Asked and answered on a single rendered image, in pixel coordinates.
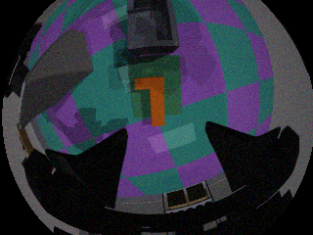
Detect orange l-shaped part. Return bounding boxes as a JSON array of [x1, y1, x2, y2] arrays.
[[134, 77, 165, 126]]

